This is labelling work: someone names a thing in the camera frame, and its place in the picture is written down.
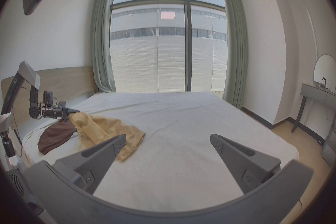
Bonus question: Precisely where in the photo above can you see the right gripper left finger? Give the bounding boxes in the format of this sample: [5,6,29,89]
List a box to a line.
[54,134,127,194]

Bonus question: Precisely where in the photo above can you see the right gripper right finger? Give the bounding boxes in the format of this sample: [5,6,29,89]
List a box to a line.
[210,134,281,196]

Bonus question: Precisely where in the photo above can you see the tan shorts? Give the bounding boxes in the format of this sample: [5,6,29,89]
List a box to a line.
[69,111,145,162]

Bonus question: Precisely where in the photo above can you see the bed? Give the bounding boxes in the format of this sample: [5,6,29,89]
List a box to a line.
[1,66,300,215]

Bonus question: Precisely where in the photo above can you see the brown garment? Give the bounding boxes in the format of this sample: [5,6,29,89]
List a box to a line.
[37,122,77,155]

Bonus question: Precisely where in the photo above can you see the grey chest of drawers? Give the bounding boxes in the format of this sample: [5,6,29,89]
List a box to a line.
[321,123,336,166]

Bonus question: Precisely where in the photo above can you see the grey-green curtain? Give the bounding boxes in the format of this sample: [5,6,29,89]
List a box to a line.
[219,0,248,110]
[91,0,116,93]

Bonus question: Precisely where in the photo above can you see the grey dressing table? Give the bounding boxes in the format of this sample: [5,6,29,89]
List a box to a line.
[291,83,336,145]

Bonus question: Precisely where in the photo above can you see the round mirror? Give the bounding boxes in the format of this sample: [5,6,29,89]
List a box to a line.
[314,54,336,87]

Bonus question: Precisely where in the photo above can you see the window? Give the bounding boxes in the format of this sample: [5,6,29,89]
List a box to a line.
[109,0,228,93]

